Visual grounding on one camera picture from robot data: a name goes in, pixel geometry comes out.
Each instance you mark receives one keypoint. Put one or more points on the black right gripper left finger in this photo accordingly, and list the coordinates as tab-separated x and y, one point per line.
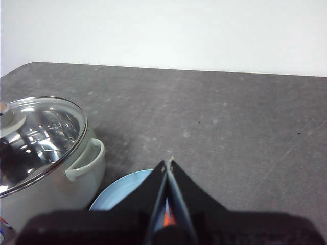
102	227

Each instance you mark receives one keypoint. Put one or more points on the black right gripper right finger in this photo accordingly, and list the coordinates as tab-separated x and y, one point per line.
230	227

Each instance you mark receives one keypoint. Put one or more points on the blue round plate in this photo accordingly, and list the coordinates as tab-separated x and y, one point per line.
120	191

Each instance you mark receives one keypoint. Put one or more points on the pale green electric steamer pot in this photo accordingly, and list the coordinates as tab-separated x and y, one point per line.
51	199

